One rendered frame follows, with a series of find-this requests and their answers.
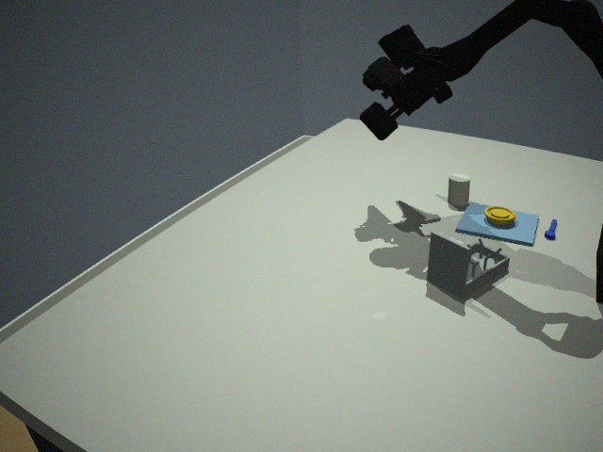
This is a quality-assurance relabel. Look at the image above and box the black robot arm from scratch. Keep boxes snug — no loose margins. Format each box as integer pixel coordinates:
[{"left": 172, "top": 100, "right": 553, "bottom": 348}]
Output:
[{"left": 363, "top": 0, "right": 603, "bottom": 104}]

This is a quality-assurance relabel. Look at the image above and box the yellow plate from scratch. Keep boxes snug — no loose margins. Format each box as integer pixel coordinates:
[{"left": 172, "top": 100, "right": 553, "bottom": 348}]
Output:
[{"left": 484, "top": 206, "right": 515, "bottom": 224}]

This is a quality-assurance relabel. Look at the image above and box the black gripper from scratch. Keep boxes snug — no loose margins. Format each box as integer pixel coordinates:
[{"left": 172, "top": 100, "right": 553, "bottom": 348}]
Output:
[{"left": 360, "top": 78, "right": 427, "bottom": 140}]

